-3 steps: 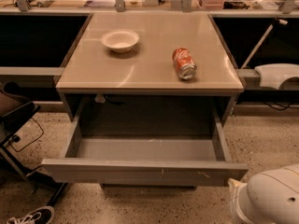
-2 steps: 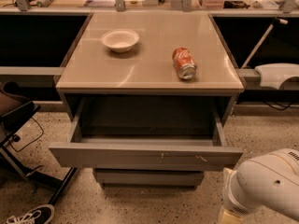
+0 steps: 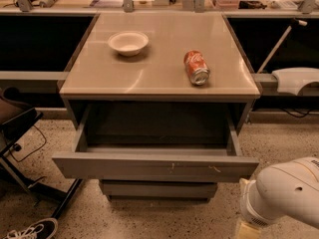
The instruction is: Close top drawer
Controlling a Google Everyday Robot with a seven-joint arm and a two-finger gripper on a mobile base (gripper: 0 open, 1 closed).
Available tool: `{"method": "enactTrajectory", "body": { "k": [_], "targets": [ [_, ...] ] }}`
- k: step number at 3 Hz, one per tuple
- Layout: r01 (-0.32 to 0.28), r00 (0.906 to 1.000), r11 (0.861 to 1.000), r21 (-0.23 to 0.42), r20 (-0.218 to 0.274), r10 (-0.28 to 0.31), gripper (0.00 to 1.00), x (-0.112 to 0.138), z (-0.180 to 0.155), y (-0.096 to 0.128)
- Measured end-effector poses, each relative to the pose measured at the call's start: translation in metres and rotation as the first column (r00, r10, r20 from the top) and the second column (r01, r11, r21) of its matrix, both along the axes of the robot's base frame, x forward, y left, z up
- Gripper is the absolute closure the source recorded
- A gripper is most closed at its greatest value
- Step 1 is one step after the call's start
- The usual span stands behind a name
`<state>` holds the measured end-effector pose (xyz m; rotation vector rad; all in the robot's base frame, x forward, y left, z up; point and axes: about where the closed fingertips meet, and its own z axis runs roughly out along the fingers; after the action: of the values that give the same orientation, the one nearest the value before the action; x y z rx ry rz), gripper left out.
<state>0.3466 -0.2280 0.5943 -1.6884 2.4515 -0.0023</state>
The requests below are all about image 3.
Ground grey cabinet with beige top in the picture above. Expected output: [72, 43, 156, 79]
[60, 11, 260, 131]

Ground grey top drawer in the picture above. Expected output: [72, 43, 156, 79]
[53, 103, 258, 183]

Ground black and white sneaker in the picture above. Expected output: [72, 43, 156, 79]
[1, 218, 58, 239]

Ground white paper bowl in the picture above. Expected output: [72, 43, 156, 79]
[108, 31, 149, 57]

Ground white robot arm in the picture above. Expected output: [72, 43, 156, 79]
[234, 157, 319, 239]

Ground black cable on floor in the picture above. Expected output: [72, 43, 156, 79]
[9, 124, 48, 163]

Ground black items on right shelf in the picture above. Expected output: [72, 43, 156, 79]
[239, 0, 266, 9]

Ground red cola can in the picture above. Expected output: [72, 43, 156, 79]
[183, 50, 210, 86]

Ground dark chair with metal frame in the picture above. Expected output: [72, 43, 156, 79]
[0, 87, 84, 219]

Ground white plastic cover piece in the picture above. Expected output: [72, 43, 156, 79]
[272, 68, 319, 96]

